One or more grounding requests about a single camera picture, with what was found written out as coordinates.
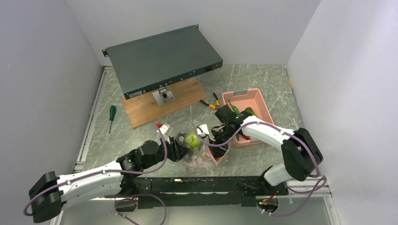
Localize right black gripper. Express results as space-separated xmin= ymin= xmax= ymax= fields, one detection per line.
xmin=207 ymin=124 xmax=237 ymax=159

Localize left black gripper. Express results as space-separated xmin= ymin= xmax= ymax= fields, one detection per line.
xmin=143 ymin=135 xmax=191 ymax=169

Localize dark fake grape bunch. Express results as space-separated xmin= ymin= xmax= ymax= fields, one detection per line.
xmin=176 ymin=132 xmax=187 ymax=146

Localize clear zip top bag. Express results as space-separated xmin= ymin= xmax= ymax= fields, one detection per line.
xmin=177 ymin=131 xmax=230 ymax=171

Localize green fake apple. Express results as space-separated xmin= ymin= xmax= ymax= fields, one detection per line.
xmin=185 ymin=133 xmax=202 ymax=148

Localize green fake chili pepper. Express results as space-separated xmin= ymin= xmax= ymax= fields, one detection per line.
xmin=229 ymin=100 xmax=240 ymax=114

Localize orange fake fruit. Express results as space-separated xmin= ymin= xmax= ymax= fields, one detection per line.
xmin=245 ymin=107 xmax=256 ymax=116

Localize red fake chili pepper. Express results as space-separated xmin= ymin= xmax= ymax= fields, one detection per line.
xmin=241 ymin=135 xmax=250 ymax=140

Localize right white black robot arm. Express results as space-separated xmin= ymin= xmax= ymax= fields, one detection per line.
xmin=212 ymin=105 xmax=323 ymax=195

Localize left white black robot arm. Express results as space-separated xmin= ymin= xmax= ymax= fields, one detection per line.
xmin=23 ymin=137 xmax=190 ymax=223

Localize orange black pliers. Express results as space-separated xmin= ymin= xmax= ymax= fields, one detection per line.
xmin=199 ymin=92 xmax=222 ymax=110

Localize brown wooden board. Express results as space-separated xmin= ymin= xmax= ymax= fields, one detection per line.
xmin=122 ymin=77 xmax=208 ymax=128

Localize pink perforated plastic basket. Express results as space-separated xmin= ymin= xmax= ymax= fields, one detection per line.
xmin=222 ymin=88 xmax=276 ymax=148

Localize dark grey rack server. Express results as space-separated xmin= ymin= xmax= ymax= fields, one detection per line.
xmin=102 ymin=25 xmax=223 ymax=99

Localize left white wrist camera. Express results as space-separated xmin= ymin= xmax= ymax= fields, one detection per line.
xmin=156 ymin=122 xmax=173 ymax=137

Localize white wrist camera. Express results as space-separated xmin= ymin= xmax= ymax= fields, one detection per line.
xmin=195 ymin=124 xmax=209 ymax=144
xmin=156 ymin=122 xmax=173 ymax=137

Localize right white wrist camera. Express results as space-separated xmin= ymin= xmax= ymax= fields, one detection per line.
xmin=195 ymin=124 xmax=209 ymax=144

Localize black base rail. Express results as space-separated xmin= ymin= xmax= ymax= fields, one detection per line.
xmin=105 ymin=176 xmax=289 ymax=207

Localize metal bracket with knob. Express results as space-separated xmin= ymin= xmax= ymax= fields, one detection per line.
xmin=152 ymin=86 xmax=175 ymax=105

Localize green handled screwdriver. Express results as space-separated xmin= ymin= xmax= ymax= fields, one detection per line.
xmin=108 ymin=105 xmax=116 ymax=134

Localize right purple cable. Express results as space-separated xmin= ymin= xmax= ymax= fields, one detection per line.
xmin=195 ymin=121 xmax=329 ymax=218

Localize purple cable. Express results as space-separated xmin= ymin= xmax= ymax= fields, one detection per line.
xmin=195 ymin=121 xmax=329 ymax=218
xmin=23 ymin=127 xmax=168 ymax=225

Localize aluminium frame rail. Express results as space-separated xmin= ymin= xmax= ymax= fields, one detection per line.
xmin=49 ymin=66 xmax=112 ymax=225

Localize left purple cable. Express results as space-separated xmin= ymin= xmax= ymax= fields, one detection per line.
xmin=23 ymin=127 xmax=168 ymax=225

